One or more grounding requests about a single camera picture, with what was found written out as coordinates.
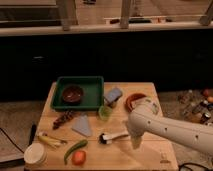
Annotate spice bottles on floor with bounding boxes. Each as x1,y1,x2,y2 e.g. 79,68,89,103
178,89,213,124

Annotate blue grey sponge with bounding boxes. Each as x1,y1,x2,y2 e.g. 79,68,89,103
104,87,123,103

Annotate white dish brush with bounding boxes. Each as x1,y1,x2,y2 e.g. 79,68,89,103
99,131,128,144

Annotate grey folded cloth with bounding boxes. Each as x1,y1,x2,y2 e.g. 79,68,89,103
72,115,92,137

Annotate green plastic tray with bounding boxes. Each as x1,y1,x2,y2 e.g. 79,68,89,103
51,76,104,111

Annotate black cable left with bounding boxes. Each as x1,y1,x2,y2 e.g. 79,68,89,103
0,127,25,155

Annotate brown dried corn cob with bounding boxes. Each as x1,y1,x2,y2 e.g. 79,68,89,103
53,111,74,130

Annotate orange tomato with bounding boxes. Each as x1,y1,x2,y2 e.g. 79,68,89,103
72,150,86,165

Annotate small green cup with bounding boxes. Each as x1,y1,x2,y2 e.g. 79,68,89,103
98,106,112,121

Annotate black cable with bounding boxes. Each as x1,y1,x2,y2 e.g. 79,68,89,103
0,127,25,155
178,162,213,171

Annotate dark brown bowl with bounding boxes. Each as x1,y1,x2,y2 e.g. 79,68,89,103
62,85,84,103

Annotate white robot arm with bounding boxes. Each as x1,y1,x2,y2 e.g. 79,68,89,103
126,97,213,156

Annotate black marker pen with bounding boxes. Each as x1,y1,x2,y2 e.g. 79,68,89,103
29,124,37,145

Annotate white round lid container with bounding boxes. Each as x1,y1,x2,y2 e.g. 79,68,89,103
24,143,46,165

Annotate green chili pepper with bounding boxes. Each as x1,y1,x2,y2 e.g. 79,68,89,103
63,139,88,165

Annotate orange clay bowl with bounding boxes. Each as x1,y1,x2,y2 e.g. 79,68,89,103
125,93,146,112

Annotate black cable right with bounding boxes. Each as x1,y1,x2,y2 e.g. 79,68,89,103
178,162,213,171

